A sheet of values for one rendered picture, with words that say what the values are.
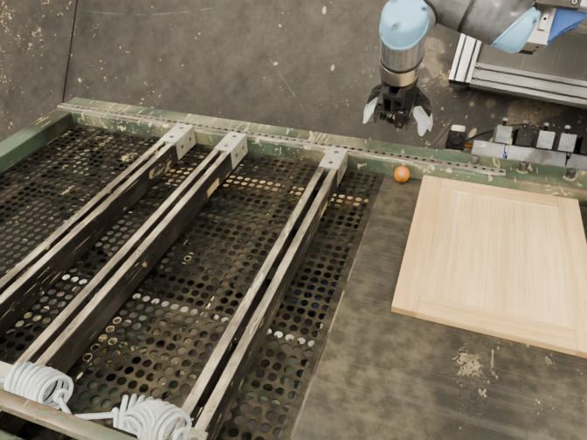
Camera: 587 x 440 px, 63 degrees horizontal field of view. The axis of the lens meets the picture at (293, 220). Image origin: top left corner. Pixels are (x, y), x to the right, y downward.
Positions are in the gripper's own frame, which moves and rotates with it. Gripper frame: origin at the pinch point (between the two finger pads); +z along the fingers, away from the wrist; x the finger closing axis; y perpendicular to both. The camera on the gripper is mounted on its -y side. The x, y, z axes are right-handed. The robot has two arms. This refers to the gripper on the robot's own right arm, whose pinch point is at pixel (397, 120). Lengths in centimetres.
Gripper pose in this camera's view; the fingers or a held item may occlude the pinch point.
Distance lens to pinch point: 113.6
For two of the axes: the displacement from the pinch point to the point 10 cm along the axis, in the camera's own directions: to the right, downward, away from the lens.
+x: 9.3, 2.7, -2.6
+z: 1.5, 3.5, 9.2
